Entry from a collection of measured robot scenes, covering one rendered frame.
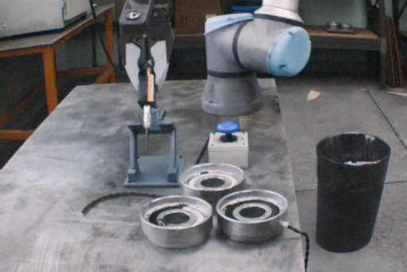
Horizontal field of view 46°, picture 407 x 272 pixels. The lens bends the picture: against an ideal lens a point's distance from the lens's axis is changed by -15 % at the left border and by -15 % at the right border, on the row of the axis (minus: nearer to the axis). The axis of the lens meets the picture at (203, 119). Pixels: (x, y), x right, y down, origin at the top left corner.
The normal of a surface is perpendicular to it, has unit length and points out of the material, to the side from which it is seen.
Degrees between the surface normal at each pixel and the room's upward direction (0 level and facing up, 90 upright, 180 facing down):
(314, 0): 90
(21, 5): 90
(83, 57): 90
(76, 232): 0
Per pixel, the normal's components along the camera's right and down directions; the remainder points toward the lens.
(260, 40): -0.69, -0.03
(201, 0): 0.03, 0.44
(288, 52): 0.67, 0.33
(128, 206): -0.05, -0.94
